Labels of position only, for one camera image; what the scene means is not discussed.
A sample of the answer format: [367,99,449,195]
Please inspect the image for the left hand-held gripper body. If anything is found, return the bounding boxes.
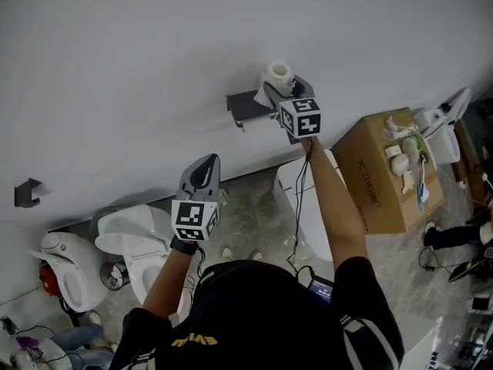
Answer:
[169,188,221,242]

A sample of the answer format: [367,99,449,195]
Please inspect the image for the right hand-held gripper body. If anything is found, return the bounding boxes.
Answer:
[274,95,323,146]

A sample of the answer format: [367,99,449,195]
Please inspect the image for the white toilet paper roll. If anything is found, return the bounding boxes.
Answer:
[252,59,296,103]

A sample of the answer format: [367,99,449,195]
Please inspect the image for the person's right forearm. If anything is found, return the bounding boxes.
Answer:
[300,136,367,278]

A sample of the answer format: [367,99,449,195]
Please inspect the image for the person's left forearm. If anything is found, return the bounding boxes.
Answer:
[139,250,198,320]

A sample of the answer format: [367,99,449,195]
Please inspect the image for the white round toilet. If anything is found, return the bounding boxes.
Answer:
[93,203,175,304]

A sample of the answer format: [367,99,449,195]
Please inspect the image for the white toilet with open seat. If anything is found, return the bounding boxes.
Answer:
[25,230,109,316]

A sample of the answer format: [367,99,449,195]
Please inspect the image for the white appliance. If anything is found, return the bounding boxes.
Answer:
[413,86,473,166]

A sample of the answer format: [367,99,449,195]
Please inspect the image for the black wristband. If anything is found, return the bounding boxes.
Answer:
[169,234,200,256]

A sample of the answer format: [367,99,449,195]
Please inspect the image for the black paper holder with shelf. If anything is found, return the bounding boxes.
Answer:
[226,89,280,135]

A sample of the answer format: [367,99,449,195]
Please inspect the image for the brown cardboard box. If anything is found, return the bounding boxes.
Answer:
[331,106,444,235]

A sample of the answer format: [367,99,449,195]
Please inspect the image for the white oval object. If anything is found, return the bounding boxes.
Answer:
[390,153,411,177]

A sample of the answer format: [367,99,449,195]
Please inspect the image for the pale green plastic item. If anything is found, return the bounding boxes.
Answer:
[401,136,421,166]

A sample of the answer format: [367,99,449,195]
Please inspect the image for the white plastic fitting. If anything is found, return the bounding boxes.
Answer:
[400,171,418,196]

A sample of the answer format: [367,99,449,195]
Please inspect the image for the person's black t-shirt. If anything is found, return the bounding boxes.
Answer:
[109,258,406,370]

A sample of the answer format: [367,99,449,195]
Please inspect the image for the blue white toothbrush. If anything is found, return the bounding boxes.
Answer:
[417,160,431,210]

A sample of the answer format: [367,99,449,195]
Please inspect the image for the black phone with lit screen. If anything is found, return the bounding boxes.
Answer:
[307,277,334,304]

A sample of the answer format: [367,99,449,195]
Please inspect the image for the red plastic object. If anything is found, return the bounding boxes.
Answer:
[38,264,61,297]

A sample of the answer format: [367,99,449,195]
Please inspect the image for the purple cloth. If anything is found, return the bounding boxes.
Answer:
[15,335,40,352]

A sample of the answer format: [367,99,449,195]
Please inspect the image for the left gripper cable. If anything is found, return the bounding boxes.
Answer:
[183,244,208,285]

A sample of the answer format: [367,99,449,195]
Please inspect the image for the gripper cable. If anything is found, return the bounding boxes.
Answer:
[183,244,208,285]
[286,138,316,281]

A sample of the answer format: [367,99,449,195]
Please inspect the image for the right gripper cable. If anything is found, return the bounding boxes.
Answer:
[286,138,316,281]

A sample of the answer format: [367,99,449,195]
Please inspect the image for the wire mesh waste bin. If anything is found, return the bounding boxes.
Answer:
[99,261,132,292]

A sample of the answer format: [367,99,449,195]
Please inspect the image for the white curved hose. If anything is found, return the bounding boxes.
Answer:
[411,126,438,171]

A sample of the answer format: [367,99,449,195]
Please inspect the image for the small black wall holder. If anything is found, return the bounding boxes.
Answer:
[14,177,44,209]

